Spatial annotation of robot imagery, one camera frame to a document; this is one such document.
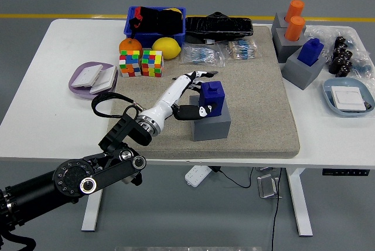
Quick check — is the long black floor cable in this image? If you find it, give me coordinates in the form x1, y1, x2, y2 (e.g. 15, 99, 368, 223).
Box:
271, 168, 284, 251

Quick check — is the light blue plastic tray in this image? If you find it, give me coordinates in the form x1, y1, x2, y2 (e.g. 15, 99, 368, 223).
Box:
322, 77, 375, 118

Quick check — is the black plug with cord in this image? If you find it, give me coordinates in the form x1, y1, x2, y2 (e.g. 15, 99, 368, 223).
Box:
211, 165, 255, 189

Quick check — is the clear empty plastic bag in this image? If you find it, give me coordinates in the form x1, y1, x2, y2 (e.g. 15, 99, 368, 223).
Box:
304, 25, 363, 49

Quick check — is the grey-brown table mat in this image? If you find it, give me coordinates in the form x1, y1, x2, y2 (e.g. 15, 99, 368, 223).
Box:
105, 25, 302, 160

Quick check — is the white wall switch panel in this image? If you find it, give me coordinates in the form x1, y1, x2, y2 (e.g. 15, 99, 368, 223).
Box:
330, 86, 369, 113
89, 66, 118, 96
71, 64, 104, 89

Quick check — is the blue plastic bin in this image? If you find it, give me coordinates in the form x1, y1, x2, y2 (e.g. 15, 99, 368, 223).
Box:
123, 5, 187, 49

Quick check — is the clear bag of blue resistors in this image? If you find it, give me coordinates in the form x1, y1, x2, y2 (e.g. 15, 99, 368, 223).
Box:
180, 42, 226, 67

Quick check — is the multicolour puzzle cube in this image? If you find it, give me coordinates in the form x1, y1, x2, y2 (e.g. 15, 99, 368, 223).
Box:
141, 50, 164, 78
118, 50, 142, 78

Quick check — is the purple plastic tray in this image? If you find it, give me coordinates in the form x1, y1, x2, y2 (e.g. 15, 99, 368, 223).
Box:
68, 61, 119, 101

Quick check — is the orange fruit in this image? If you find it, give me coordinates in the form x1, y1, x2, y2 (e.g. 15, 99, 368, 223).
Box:
118, 38, 144, 57

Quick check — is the black wrapped keyboard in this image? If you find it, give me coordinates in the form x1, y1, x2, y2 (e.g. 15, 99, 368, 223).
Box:
185, 11, 254, 40

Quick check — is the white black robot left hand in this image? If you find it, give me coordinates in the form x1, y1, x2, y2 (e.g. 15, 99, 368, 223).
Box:
140, 70, 219, 130

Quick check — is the blue square seal stamp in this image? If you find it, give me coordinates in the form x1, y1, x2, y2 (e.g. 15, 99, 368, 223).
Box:
297, 38, 325, 66
198, 80, 226, 116

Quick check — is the black cloth bag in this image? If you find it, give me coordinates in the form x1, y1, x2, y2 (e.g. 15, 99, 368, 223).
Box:
128, 6, 185, 35

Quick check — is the grey square seal holder block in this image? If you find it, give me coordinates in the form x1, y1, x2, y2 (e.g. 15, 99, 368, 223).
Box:
189, 94, 232, 142
281, 46, 328, 90

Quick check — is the clear bag of mixed resistors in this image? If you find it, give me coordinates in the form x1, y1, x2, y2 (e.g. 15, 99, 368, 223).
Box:
224, 39, 260, 61

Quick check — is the grey round seal holder block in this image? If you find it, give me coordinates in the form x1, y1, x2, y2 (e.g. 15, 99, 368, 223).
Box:
271, 12, 294, 33
272, 26, 307, 64

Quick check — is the white table leg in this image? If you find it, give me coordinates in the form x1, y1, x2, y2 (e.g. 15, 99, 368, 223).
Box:
285, 168, 313, 237
81, 189, 103, 232

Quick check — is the yellow lemon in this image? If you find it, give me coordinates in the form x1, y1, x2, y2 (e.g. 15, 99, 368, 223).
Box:
151, 37, 182, 60

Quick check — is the clear bag of blue parts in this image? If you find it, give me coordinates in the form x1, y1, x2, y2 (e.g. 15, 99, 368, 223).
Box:
350, 50, 375, 81

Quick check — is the black table control panel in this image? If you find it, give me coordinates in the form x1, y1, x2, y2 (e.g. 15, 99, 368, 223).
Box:
322, 168, 370, 177

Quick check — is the orange round seal stamp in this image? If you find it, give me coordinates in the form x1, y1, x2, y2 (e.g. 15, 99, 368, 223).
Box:
284, 0, 305, 23
284, 15, 306, 42

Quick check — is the white power strip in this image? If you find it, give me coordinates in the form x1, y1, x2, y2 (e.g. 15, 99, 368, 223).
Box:
184, 165, 213, 188

